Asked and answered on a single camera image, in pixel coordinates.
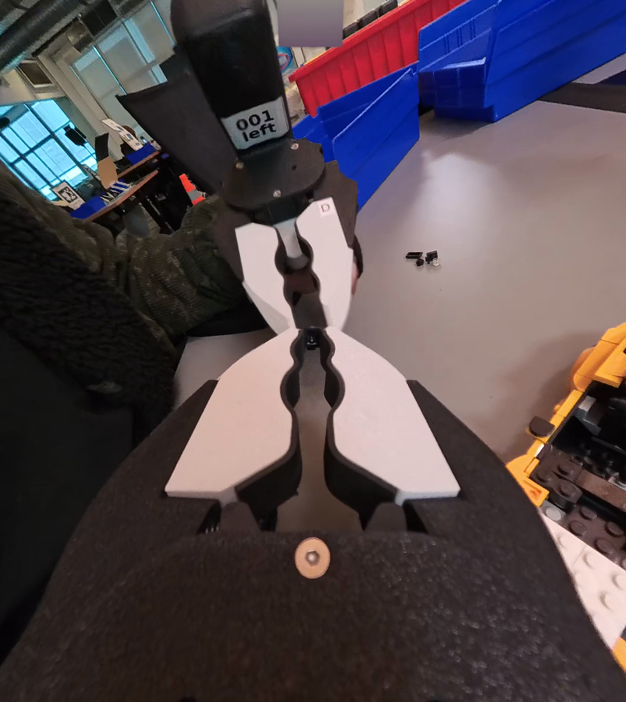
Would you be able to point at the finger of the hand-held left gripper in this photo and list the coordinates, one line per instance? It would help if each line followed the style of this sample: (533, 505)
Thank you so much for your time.
(258, 263)
(335, 258)

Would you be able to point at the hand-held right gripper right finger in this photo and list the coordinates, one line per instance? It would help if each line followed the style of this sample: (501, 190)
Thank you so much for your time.
(395, 439)

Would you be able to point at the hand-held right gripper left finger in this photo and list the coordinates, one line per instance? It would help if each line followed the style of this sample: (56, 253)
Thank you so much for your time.
(225, 439)

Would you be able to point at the yellow lego car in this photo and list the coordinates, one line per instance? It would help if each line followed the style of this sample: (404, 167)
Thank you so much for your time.
(609, 384)

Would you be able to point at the person's left forearm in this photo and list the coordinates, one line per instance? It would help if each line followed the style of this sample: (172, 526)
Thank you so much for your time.
(181, 285)

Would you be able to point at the person's left hand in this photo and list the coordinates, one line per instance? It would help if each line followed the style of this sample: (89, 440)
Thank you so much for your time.
(354, 277)

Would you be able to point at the black panel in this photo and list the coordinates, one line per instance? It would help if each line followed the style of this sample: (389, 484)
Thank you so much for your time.
(170, 126)

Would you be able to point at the orange traffic cone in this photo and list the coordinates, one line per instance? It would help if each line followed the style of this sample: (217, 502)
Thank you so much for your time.
(191, 192)

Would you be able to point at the red plastic bin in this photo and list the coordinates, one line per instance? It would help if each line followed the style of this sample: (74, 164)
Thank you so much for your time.
(356, 66)

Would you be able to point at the row of black blocks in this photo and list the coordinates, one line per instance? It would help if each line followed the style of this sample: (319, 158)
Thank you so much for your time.
(367, 22)

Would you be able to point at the cluttered wooden desk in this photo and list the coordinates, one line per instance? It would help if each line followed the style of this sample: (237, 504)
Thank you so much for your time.
(126, 186)

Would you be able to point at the printed marker sign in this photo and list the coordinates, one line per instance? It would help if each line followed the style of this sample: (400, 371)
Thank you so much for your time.
(68, 196)

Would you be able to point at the blue plastic bin stack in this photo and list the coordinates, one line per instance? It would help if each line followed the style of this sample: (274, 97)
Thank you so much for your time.
(538, 55)

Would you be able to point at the silver air duct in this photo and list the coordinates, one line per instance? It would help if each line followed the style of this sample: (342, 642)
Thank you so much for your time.
(16, 33)

